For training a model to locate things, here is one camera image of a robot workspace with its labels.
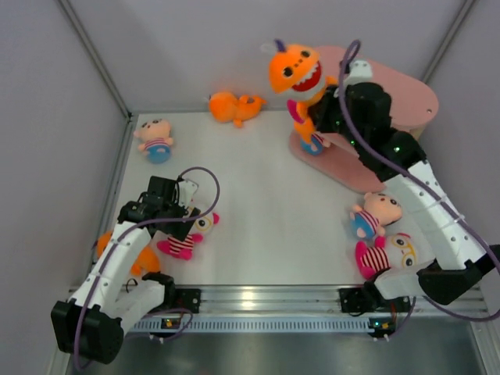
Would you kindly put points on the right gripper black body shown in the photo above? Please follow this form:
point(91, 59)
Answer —
point(330, 119)

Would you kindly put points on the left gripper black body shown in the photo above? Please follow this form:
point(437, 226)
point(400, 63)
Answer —
point(176, 230)

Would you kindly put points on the orange shark plush purple fin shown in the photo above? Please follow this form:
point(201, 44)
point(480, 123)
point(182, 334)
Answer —
point(296, 72)

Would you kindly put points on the orange shark plush back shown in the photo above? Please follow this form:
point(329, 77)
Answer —
point(226, 107)

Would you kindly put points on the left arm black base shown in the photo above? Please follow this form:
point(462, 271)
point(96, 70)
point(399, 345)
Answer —
point(186, 298)

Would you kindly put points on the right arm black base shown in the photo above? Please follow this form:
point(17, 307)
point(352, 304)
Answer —
point(356, 301)

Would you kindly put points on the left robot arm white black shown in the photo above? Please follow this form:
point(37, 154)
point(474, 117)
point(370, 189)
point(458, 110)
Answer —
point(93, 322)

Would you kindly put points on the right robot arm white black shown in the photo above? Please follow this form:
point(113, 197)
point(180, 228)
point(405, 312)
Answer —
point(461, 257)

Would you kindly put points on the boy doll plush on shelf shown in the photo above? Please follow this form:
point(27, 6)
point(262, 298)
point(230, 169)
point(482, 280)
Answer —
point(316, 145)

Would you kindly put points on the pink panda plush on shelf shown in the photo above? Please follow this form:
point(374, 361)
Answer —
point(292, 109)

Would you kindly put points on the panda plush yellow glasses left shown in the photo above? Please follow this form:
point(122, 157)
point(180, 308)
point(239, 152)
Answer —
point(201, 228)

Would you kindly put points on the panda plush yellow glasses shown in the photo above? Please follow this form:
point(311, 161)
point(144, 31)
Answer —
point(201, 228)
point(394, 251)

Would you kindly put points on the boy doll plush left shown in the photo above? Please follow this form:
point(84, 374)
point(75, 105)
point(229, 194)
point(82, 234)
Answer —
point(155, 140)

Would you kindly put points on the boy doll plush right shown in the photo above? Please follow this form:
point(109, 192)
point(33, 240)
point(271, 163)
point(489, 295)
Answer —
point(377, 212)

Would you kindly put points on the panda plush yellow glasses right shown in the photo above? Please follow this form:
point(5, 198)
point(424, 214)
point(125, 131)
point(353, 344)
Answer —
point(394, 251)

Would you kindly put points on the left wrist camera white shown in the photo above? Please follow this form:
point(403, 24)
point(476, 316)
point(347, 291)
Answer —
point(186, 191)

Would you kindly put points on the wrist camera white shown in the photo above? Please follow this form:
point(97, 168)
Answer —
point(360, 70)
point(186, 191)

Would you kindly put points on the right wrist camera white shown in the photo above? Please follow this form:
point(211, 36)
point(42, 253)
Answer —
point(360, 70)

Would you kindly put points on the aluminium frame post right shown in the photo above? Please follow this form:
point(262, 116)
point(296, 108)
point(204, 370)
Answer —
point(451, 31)

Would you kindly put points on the aluminium frame post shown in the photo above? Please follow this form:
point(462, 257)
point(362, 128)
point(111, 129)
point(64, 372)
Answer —
point(451, 31)
point(92, 52)

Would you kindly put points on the aluminium rail front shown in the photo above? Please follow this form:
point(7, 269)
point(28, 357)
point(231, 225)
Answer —
point(223, 299)

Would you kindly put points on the white slotted cable duct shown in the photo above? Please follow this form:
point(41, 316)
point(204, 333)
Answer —
point(254, 324)

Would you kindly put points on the aluminium frame post left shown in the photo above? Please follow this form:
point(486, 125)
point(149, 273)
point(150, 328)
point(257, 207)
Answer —
point(92, 52)

